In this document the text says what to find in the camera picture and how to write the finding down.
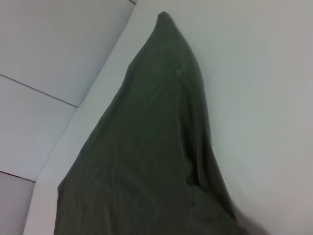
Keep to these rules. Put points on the dark green t-shirt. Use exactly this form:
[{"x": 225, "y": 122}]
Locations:
[{"x": 151, "y": 147}]

